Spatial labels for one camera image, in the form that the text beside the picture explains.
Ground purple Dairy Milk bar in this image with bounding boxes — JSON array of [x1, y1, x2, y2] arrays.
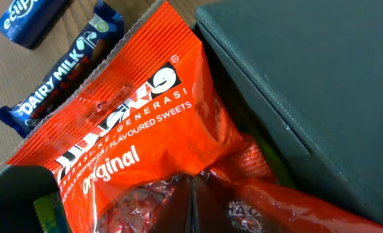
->
[[0, 1, 124, 138]]

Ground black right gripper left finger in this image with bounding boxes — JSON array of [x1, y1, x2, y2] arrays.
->
[[148, 175, 193, 233]]

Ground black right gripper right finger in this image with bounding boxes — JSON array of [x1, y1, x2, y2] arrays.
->
[[192, 176, 237, 233]]

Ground red Hacks candy bag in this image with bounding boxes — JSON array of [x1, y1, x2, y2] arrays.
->
[[9, 1, 383, 232]]

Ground dark green box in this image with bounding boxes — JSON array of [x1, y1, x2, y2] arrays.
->
[[0, 1, 383, 232]]

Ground blue Eclipse mints box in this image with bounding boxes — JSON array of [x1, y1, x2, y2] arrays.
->
[[0, 0, 67, 49]]

